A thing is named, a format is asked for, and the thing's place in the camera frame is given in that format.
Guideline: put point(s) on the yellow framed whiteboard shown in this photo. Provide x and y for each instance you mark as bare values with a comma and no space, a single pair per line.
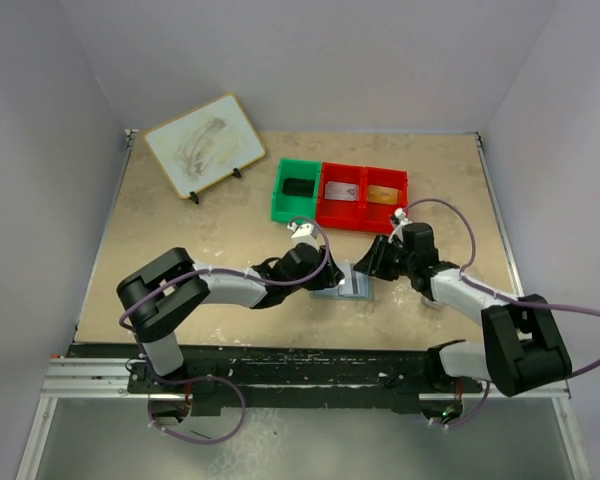
199,148

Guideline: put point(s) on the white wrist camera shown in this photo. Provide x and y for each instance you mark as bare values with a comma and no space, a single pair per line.
399,219
304,233

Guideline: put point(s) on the black card in green bin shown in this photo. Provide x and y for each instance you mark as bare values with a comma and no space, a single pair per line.
298,187

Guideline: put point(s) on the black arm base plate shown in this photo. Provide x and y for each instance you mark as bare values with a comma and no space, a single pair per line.
293,378

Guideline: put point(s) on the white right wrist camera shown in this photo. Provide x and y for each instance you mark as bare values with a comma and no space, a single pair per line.
399,219

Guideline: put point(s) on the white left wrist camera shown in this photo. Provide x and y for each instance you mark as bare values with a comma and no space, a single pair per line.
304,233

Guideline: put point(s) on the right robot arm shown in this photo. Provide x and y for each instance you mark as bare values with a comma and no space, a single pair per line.
522,348

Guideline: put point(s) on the aluminium frame rail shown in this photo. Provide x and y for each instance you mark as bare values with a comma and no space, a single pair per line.
271,413

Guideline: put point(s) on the red double plastic bin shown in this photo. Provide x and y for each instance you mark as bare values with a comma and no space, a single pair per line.
359,215

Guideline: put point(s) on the green plastic bin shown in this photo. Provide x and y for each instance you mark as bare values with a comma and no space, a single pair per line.
283,207

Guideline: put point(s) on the silver card in bin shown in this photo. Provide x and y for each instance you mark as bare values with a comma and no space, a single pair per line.
341,191

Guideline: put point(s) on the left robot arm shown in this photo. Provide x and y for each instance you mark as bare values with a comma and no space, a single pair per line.
162,294

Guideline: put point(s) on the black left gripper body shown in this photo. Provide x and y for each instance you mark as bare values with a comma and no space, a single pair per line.
324,281

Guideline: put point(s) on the teal leather card holder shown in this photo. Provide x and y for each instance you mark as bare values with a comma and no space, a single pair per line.
354,286

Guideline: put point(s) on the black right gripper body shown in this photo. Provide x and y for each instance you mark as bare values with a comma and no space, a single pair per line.
408,261

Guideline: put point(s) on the orange card in bin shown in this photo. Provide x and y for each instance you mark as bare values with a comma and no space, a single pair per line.
384,195

